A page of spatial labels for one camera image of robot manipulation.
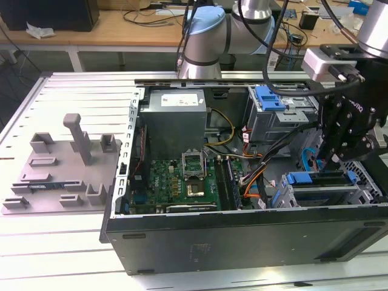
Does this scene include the hard disk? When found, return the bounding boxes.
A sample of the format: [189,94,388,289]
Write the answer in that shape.
[286,170,357,186]

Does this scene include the black RAM slot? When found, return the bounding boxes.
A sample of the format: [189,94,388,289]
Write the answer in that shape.
[213,155,234,212]
[226,156,244,210]

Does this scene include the grey flat box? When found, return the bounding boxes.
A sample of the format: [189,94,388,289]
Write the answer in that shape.
[318,5,354,21]

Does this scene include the yellow black wire bundle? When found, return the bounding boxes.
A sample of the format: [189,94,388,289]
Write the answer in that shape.
[206,107,236,148]

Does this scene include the silver optical drive cage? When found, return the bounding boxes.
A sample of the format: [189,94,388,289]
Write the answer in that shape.
[246,84,322,146]

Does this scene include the silver disk bay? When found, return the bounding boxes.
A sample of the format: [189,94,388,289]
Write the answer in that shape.
[271,170,381,210]

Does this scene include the grey power supply unit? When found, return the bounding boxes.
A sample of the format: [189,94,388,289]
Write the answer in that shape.
[139,89,207,161]

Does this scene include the black sleeved cable bundle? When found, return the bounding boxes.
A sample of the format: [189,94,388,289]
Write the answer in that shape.
[257,119,322,210]

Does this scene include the thin locking lever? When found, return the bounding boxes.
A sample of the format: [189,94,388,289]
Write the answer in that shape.
[202,147,210,182]

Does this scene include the green motherboard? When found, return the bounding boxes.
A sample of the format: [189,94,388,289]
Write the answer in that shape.
[129,151,243,213]

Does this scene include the blue drive cage latch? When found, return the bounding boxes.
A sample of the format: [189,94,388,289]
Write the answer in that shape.
[255,86,287,112]

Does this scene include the blue cardboard box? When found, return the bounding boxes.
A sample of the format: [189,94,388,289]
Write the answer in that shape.
[348,0,372,13]

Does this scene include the black graphics card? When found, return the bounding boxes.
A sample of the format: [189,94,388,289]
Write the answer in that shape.
[165,202,219,213]

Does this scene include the clear plastic bags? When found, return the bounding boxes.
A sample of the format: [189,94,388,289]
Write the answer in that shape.
[330,13,361,34]

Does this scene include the metal socket cover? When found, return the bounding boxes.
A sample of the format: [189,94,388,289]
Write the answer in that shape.
[181,147,207,180]

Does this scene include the orange yellow wire bundle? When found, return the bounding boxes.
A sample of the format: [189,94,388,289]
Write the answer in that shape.
[239,151,267,210]

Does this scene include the CPU socket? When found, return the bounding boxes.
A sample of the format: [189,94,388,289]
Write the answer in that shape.
[184,178,206,198]

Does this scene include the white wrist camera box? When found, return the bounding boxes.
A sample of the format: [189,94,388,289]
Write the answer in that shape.
[301,47,334,82]

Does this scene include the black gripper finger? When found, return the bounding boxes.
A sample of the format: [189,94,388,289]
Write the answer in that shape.
[316,93,347,170]
[329,132,380,170]

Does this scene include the large black box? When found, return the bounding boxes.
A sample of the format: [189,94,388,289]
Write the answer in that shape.
[0,0,100,33]

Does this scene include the wooden desk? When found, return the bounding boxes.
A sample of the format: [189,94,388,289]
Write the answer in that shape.
[0,0,388,57]

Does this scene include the grey parts rack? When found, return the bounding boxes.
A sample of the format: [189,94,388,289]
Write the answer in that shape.
[1,112,124,216]

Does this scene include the crumpled white plastic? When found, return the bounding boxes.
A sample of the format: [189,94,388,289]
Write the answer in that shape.
[25,21,57,40]

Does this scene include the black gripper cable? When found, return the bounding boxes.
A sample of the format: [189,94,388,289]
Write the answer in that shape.
[320,0,361,45]

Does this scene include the black camera cable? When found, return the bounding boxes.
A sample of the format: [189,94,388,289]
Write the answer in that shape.
[263,0,363,97]

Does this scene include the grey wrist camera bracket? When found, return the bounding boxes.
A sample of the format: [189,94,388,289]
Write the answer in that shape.
[372,122,388,150]

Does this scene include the blue data wire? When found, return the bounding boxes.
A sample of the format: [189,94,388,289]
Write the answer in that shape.
[301,146,321,173]

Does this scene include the RAM stick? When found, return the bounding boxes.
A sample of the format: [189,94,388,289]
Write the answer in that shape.
[27,181,67,191]

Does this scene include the black open PC case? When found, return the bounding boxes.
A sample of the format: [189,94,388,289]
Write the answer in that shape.
[99,78,388,276]

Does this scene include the small black box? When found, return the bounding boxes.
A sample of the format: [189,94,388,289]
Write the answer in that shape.
[299,10,319,30]

